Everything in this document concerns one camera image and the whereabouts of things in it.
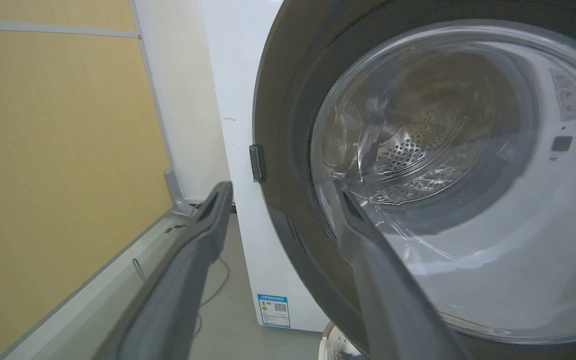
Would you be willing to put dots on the grey wall baseboard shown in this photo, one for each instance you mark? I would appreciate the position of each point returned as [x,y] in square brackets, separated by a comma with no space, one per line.
[98,285]

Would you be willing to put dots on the blue energy label sticker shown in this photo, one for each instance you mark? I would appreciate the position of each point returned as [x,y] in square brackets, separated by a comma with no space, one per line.
[274,310]

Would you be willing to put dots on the round dark washing machine door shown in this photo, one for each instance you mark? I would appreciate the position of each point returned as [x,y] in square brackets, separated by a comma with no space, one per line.
[288,215]

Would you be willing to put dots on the white washing machine body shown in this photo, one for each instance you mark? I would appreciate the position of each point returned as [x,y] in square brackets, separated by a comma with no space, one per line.
[248,200]

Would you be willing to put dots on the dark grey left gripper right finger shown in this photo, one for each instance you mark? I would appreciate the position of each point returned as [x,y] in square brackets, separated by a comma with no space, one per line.
[393,305]

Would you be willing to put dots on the white laundry basket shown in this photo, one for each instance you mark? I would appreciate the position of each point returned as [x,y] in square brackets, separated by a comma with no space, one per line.
[335,347]

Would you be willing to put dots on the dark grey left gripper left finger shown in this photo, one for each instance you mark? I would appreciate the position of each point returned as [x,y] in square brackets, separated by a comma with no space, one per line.
[178,280]

